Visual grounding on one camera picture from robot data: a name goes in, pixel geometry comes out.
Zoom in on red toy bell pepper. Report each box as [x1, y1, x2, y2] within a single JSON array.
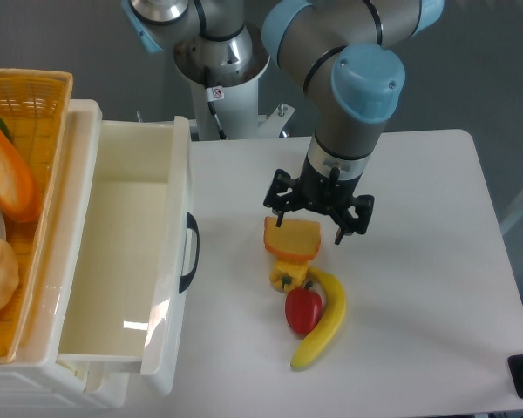
[[284, 280, 323, 335]]

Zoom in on black drawer handle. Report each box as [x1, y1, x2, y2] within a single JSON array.
[[179, 212, 200, 293]]

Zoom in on toy bread slice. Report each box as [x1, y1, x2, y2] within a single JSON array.
[[263, 217, 321, 262]]

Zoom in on open white plastic drawer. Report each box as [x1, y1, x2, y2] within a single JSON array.
[[58, 115, 193, 397]]

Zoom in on orange woven basket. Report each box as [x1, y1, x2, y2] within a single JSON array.
[[0, 68, 73, 365]]

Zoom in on yellow toy banana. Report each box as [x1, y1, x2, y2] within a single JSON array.
[[290, 267, 347, 370]]

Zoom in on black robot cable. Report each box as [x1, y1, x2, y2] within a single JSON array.
[[202, 64, 228, 141]]

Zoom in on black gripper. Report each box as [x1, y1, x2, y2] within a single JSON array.
[[263, 158, 375, 245]]

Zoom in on green toy vegetable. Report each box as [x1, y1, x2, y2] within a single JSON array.
[[0, 117, 12, 142]]

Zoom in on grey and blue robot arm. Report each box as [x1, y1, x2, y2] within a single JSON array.
[[122, 1, 444, 238]]

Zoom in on yellow toy bell pepper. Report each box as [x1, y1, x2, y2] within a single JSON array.
[[269, 260, 309, 293]]

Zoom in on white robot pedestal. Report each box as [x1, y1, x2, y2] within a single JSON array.
[[172, 21, 295, 142]]

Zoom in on orange toy baguette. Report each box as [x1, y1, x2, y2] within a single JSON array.
[[0, 131, 42, 223]]

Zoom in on white plastic drawer cabinet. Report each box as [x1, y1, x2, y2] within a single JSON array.
[[0, 99, 129, 417]]

